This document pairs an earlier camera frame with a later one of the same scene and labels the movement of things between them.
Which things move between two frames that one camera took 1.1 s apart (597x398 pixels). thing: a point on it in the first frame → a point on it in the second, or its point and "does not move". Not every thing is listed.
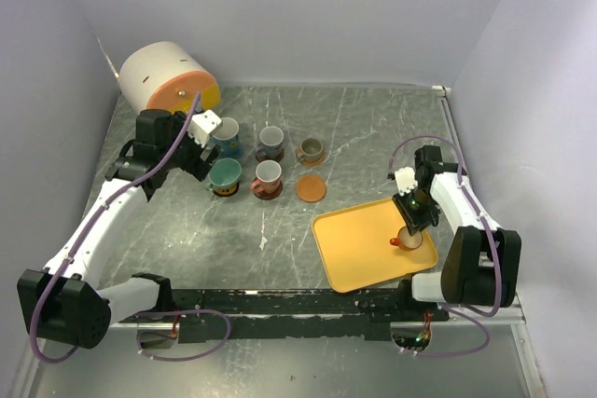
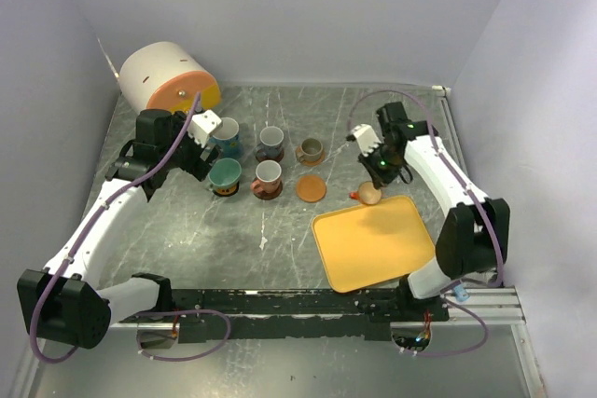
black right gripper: [415, 222] → [379, 178]
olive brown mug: [311, 150] does not move
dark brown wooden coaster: [277, 158] does not move
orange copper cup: [406, 240] → [367, 193]
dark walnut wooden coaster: [268, 196] does not move
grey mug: [271, 142] does not move
